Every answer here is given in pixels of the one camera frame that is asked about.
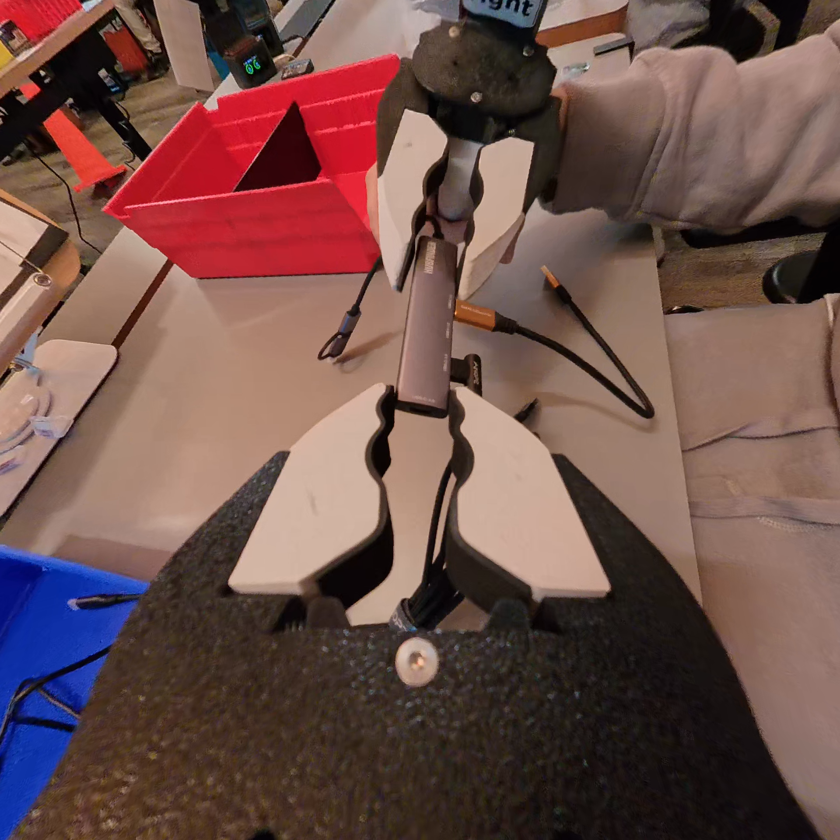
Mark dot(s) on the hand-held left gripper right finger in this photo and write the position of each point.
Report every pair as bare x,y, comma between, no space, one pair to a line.
525,512

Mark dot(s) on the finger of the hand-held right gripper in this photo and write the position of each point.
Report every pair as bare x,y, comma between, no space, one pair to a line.
505,190
403,177

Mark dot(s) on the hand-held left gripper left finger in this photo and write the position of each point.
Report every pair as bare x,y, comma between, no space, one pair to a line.
315,505

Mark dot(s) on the person's right forearm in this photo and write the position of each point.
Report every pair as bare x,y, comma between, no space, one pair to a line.
689,131

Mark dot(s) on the grey desk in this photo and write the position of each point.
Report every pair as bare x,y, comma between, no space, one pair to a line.
229,367

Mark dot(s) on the person's right hand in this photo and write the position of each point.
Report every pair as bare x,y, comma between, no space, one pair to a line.
514,241

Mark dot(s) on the red plastic bin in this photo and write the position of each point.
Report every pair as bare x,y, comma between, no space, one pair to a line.
262,223

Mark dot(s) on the small black box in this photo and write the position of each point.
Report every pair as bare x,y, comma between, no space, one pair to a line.
298,69

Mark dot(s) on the black device with green display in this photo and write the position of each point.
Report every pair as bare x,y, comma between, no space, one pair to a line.
248,62

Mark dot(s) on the person's grey sweatshirt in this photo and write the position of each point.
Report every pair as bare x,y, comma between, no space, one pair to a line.
754,459

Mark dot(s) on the white upright panel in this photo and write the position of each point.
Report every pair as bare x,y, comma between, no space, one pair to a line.
187,46

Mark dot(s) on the white flat board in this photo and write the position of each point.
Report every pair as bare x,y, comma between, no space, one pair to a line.
79,374

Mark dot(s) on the blue plastic bin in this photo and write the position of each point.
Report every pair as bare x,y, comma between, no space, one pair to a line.
39,590

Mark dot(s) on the clear plastic packaging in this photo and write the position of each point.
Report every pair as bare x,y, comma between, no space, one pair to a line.
33,420

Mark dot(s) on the black chair base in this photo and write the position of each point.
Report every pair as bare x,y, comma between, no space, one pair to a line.
797,279

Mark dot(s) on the orange traffic cone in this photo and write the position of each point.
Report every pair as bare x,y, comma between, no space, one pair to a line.
79,151

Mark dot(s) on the wooden side table with papers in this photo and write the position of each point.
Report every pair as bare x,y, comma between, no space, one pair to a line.
62,275

